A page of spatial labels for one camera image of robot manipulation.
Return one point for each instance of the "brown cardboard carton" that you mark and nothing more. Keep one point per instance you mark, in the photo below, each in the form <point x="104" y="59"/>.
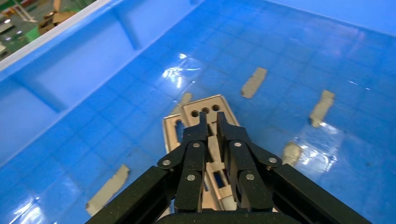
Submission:
<point x="57" y="21"/>

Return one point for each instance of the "blue plastic tray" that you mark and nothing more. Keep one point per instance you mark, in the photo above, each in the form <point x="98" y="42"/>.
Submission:
<point x="92" y="77"/>

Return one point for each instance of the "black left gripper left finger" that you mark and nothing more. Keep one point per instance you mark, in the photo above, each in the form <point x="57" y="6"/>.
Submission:
<point x="190" y="160"/>

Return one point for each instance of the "grey tape strip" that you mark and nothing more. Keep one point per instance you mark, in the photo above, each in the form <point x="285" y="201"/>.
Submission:
<point x="321" y="108"/>
<point x="291" y="154"/>
<point x="254" y="83"/>
<point x="108" y="188"/>

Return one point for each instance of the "silver metal I/O shield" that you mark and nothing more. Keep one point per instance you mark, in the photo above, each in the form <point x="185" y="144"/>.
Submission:
<point x="171" y="133"/>
<point x="231" y="119"/>

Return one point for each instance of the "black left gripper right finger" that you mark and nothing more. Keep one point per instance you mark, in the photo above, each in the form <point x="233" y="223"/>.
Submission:
<point x="244" y="164"/>

